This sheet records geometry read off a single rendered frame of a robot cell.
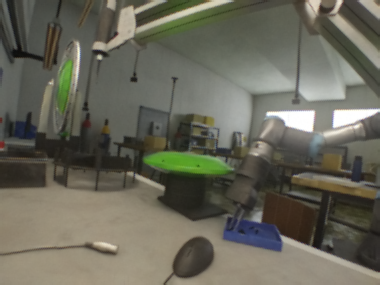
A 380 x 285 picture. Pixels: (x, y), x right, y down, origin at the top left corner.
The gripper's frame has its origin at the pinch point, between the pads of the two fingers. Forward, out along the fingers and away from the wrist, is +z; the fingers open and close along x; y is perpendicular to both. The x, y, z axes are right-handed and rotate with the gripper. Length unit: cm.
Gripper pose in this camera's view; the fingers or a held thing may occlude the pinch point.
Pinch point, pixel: (231, 229)
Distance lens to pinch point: 50.9
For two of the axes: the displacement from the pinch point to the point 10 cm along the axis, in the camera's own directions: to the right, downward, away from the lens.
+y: -7.0, -5.3, -4.9
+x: 5.2, 0.9, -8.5
